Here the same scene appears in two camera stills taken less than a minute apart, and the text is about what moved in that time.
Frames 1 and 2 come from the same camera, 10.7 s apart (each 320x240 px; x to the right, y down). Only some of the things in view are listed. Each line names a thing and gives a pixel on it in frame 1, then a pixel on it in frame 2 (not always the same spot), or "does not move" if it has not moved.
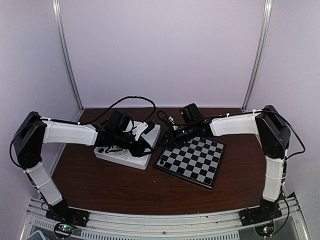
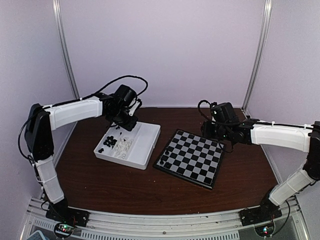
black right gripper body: [179, 139] to [211, 133]
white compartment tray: [122, 156] does not move
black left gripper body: [119, 140] to [122, 121]
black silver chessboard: [198, 160] does not move
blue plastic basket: [37, 235] does not move
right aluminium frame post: [260, 53] does not move
